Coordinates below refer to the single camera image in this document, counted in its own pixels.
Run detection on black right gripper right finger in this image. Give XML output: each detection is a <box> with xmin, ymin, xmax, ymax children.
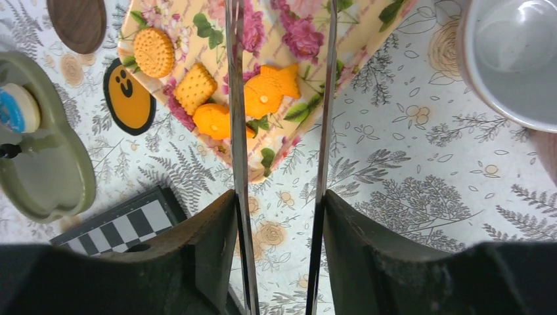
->
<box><xmin>324</xmin><ymin>191</ymin><xmax>556</xmax><ymax>314</ymax></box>

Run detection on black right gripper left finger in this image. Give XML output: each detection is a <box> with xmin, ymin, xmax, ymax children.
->
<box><xmin>1</xmin><ymin>190</ymin><xmax>237</xmax><ymax>314</ymax></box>

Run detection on orange fish cookie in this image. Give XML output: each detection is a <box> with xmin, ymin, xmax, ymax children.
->
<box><xmin>244</xmin><ymin>64</ymin><xmax>301</xmax><ymax>119</ymax></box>
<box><xmin>192</xmin><ymin>103</ymin><xmax>232</xmax><ymax>140</ymax></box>

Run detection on green three-tier dessert stand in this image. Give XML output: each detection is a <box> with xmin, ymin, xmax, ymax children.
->
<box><xmin>1</xmin><ymin>51</ymin><xmax>96</xmax><ymax>223</ymax></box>

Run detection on blue frosted donut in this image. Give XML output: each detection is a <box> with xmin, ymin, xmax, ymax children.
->
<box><xmin>1</xmin><ymin>83</ymin><xmax>41</xmax><ymax>133</ymax></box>

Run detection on metal serving tongs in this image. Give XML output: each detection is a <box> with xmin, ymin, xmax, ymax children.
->
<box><xmin>225</xmin><ymin>1</ymin><xmax>338</xmax><ymax>314</ymax></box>

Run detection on black white chessboard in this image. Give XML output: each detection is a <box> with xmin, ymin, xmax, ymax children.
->
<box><xmin>51</xmin><ymin>186</ymin><xmax>187</xmax><ymax>256</ymax></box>

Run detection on floral tablecloth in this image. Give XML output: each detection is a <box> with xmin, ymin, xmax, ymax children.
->
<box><xmin>0</xmin><ymin>0</ymin><xmax>557</xmax><ymax>315</ymax></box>

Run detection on orange smiley face coaster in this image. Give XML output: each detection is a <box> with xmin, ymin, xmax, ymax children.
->
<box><xmin>103</xmin><ymin>58</ymin><xmax>156</xmax><ymax>136</ymax></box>

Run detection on square orange cracker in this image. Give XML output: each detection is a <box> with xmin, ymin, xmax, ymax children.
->
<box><xmin>173</xmin><ymin>63</ymin><xmax>217</xmax><ymax>116</ymax></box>

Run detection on round orange biscuit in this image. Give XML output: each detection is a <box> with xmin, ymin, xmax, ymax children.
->
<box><xmin>133</xmin><ymin>28</ymin><xmax>175</xmax><ymax>78</ymax></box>

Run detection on floral serving tray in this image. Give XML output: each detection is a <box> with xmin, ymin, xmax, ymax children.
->
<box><xmin>118</xmin><ymin>1</ymin><xmax>414</xmax><ymax>182</ymax></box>

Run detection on small pink mug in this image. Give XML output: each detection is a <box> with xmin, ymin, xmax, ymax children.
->
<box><xmin>531</xmin><ymin>131</ymin><xmax>557</xmax><ymax>184</ymax></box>

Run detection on dark brown round coaster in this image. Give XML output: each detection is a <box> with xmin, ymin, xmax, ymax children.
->
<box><xmin>46</xmin><ymin>0</ymin><xmax>107</xmax><ymax>54</ymax></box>

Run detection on large pink mug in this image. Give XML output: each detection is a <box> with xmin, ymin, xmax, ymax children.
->
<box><xmin>457</xmin><ymin>0</ymin><xmax>556</xmax><ymax>133</ymax></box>

